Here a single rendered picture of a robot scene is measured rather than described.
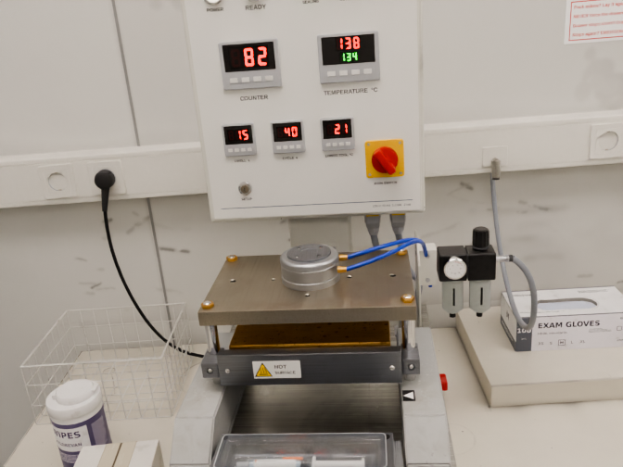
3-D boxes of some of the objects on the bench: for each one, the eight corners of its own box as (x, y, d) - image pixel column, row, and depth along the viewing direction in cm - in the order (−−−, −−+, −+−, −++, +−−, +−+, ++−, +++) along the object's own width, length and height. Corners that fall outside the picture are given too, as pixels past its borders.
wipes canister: (74, 447, 111) (56, 374, 106) (122, 444, 111) (106, 372, 105) (55, 482, 103) (33, 406, 97) (107, 479, 102) (88, 402, 97)
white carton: (499, 321, 132) (500, 290, 129) (610, 316, 130) (614, 284, 128) (514, 352, 120) (515, 318, 118) (637, 347, 119) (641, 312, 116)
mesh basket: (78, 361, 139) (65, 309, 134) (195, 354, 138) (185, 302, 133) (35, 425, 118) (19, 366, 113) (172, 417, 117) (161, 358, 112)
